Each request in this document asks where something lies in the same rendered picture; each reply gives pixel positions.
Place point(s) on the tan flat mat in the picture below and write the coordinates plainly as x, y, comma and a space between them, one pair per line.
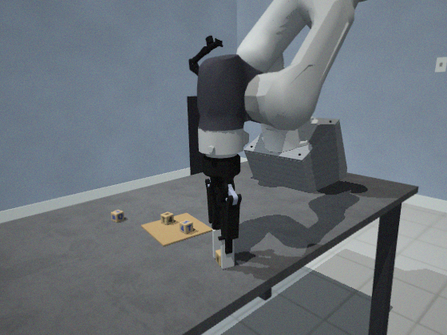
169, 234

